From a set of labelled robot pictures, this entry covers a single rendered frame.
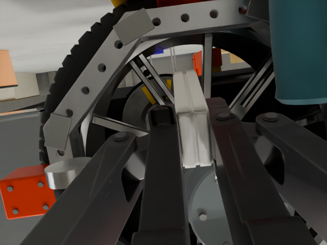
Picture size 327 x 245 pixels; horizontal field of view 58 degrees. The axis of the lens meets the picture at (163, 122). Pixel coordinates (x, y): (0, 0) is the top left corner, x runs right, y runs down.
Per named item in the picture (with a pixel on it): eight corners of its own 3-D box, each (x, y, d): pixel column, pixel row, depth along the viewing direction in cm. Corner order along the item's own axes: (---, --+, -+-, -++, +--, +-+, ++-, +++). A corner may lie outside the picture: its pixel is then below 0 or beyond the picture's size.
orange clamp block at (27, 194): (64, 160, 56) (17, 167, 56) (50, 174, 48) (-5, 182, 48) (71, 195, 57) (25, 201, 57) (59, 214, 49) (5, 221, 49)
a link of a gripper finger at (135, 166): (183, 178, 12) (115, 185, 13) (179, 126, 17) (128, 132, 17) (179, 147, 12) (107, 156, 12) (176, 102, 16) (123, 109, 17)
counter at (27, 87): (13, 76, 1151) (18, 98, 1166) (-19, 75, 899) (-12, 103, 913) (35, 73, 1159) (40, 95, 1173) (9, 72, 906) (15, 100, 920)
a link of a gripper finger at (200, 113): (191, 111, 13) (208, 109, 13) (184, 70, 19) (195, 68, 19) (198, 168, 14) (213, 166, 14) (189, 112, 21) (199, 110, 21)
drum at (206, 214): (167, 128, 54) (177, 200, 57) (176, 162, 33) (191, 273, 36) (243, 118, 54) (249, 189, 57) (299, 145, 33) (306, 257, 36)
